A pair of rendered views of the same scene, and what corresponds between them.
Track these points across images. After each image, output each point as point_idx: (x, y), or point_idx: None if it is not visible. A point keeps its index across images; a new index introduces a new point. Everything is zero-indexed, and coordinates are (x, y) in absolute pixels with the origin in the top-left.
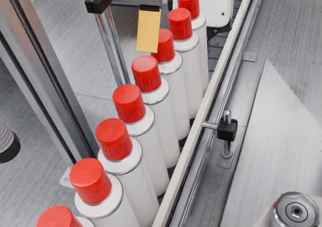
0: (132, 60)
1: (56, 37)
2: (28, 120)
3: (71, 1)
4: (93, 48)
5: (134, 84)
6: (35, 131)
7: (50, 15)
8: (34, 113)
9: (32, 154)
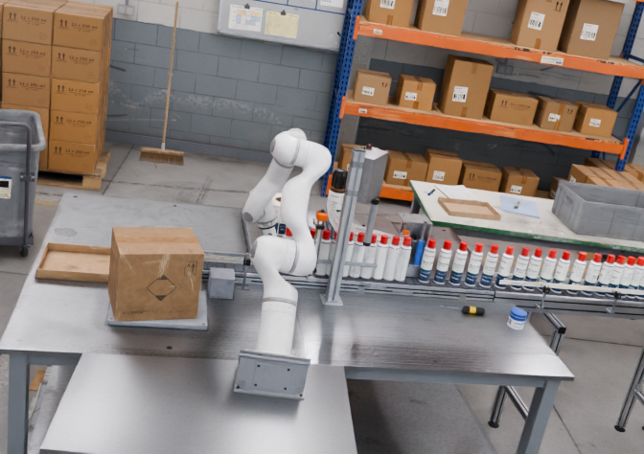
0: (261, 301)
1: (255, 332)
2: (322, 322)
3: (207, 338)
4: (258, 315)
5: (326, 241)
6: (326, 318)
7: (230, 343)
8: (317, 322)
9: (337, 315)
